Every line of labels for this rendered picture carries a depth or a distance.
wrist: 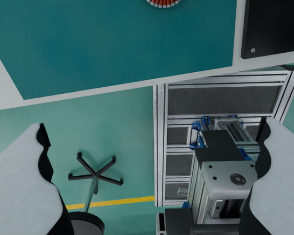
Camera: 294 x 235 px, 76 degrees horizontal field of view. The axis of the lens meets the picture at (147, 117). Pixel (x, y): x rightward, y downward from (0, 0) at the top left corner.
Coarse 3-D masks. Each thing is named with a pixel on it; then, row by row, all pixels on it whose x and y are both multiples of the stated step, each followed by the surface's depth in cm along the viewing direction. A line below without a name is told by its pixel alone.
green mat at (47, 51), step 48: (0, 0) 43; (48, 0) 43; (96, 0) 43; (144, 0) 43; (192, 0) 43; (0, 48) 49; (48, 48) 49; (96, 48) 49; (144, 48) 49; (192, 48) 49
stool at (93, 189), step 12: (96, 180) 171; (108, 180) 178; (120, 180) 183; (96, 192) 188; (84, 204) 151; (72, 216) 126; (84, 216) 127; (96, 216) 133; (84, 228) 131; (96, 228) 131
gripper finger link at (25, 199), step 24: (24, 144) 9; (48, 144) 11; (0, 168) 8; (24, 168) 8; (48, 168) 9; (0, 192) 7; (24, 192) 7; (48, 192) 7; (0, 216) 6; (24, 216) 6; (48, 216) 6
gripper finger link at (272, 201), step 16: (272, 128) 9; (272, 144) 8; (288, 144) 8; (272, 160) 8; (288, 160) 8; (272, 176) 7; (288, 176) 7; (256, 192) 6; (272, 192) 6; (288, 192) 6; (256, 208) 6; (272, 208) 6; (288, 208) 6; (240, 224) 7; (256, 224) 6; (272, 224) 5; (288, 224) 5
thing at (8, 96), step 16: (240, 0) 43; (240, 16) 45; (240, 32) 47; (240, 48) 49; (0, 64) 51; (240, 64) 51; (256, 64) 51; (272, 64) 51; (0, 80) 53; (160, 80) 53; (176, 80) 53; (0, 96) 56; (16, 96) 56; (48, 96) 56; (64, 96) 56; (80, 96) 56
